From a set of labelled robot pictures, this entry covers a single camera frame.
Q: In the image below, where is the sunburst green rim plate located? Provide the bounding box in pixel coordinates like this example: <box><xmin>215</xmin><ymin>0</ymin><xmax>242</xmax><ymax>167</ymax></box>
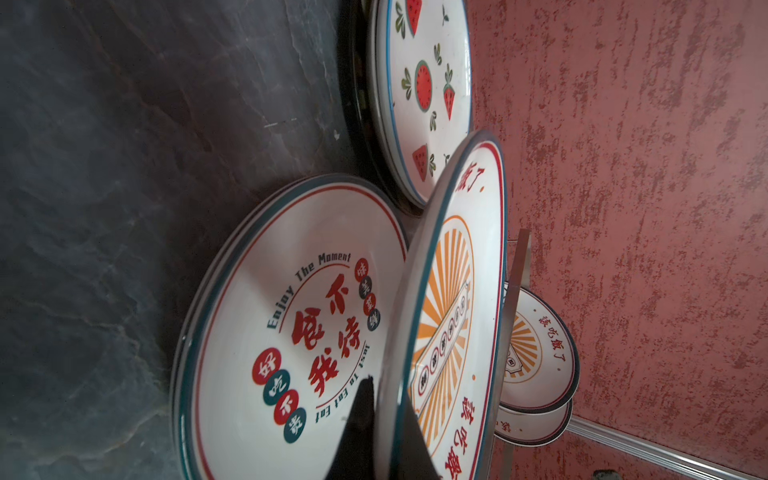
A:
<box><xmin>500</xmin><ymin>288</ymin><xmax>581</xmax><ymax>414</ymax></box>

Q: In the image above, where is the metal wire dish rack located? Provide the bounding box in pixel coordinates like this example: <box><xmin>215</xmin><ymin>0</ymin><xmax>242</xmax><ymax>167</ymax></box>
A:
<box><xmin>493</xmin><ymin>228</ymin><xmax>531</xmax><ymax>479</ymax></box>

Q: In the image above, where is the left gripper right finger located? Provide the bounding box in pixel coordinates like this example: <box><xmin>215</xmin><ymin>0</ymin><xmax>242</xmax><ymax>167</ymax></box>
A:
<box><xmin>397</xmin><ymin>403</ymin><xmax>440</xmax><ymax>480</ymax></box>

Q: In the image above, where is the watermelon pattern plate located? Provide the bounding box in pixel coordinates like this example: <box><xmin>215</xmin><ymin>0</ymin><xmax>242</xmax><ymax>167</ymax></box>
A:
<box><xmin>375</xmin><ymin>0</ymin><xmax>472</xmax><ymax>207</ymax></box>

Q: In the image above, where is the white lined glass plate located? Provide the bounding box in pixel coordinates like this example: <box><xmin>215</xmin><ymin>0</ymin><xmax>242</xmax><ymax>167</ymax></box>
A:
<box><xmin>364</xmin><ymin>1</ymin><xmax>413</xmax><ymax>214</ymax></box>

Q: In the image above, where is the small sunburst plate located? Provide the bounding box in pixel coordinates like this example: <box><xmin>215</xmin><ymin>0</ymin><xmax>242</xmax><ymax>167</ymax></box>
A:
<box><xmin>494</xmin><ymin>401</ymin><xmax>573</xmax><ymax>447</ymax></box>

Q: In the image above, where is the left corner aluminium profile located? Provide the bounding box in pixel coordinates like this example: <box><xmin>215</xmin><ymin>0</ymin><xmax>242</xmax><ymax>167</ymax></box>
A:
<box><xmin>566</xmin><ymin>416</ymin><xmax>760</xmax><ymax>480</ymax></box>

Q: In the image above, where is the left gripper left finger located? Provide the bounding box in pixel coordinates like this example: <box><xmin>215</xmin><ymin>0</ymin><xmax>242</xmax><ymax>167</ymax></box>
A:
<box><xmin>326</xmin><ymin>377</ymin><xmax>375</xmax><ymax>480</ymax></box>

